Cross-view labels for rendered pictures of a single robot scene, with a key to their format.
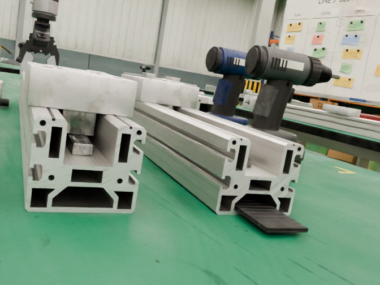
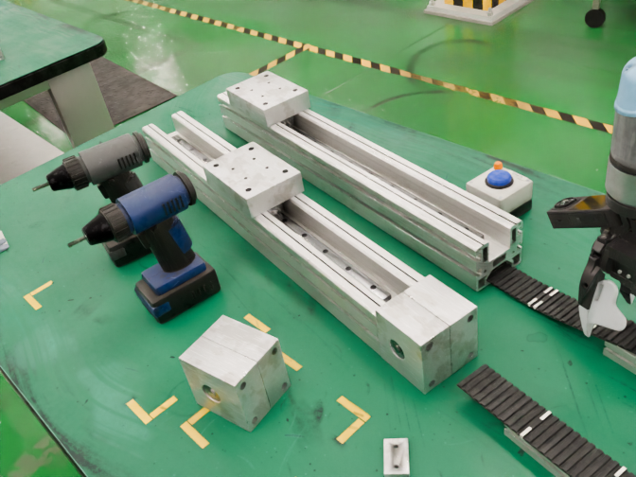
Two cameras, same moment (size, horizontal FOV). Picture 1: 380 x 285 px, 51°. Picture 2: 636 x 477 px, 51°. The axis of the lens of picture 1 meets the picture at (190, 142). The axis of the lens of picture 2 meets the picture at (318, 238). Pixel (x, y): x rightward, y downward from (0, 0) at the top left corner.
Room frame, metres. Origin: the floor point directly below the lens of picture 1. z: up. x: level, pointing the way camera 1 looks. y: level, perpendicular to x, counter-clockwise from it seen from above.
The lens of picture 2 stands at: (1.83, 0.10, 1.50)
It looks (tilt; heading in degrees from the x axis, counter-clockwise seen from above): 37 degrees down; 176
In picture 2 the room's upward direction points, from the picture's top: 11 degrees counter-clockwise
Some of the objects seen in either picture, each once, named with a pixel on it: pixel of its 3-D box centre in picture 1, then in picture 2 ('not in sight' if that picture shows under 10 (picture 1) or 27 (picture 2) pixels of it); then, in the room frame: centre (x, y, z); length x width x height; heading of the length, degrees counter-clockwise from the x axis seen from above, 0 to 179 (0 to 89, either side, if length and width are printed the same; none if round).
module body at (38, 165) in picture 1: (52, 109); (341, 164); (0.72, 0.25, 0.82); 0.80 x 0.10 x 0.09; 25
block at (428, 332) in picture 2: not in sight; (433, 328); (1.20, 0.28, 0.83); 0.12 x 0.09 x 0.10; 115
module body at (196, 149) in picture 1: (151, 121); (259, 206); (0.80, 0.08, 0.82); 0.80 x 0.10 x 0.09; 25
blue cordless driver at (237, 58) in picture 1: (241, 99); (147, 256); (0.96, -0.10, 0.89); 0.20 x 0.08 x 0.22; 116
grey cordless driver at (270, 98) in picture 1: (288, 110); (106, 204); (0.79, -0.18, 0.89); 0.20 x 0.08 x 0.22; 110
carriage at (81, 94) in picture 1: (73, 97); (269, 103); (0.49, 0.15, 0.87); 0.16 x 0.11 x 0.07; 25
